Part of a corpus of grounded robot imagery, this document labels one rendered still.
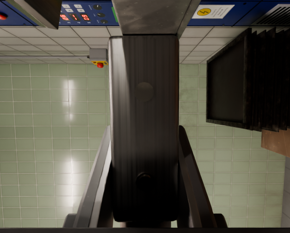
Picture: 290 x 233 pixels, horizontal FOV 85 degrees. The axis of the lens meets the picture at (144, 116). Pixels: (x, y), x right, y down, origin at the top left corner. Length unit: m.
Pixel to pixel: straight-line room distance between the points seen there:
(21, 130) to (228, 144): 1.72
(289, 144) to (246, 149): 0.72
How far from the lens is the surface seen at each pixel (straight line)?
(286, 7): 0.72
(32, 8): 0.40
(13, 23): 0.82
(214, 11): 0.64
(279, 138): 0.95
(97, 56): 1.02
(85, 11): 0.63
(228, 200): 1.70
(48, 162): 1.59
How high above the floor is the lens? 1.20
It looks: level
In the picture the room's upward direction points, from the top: 90 degrees counter-clockwise
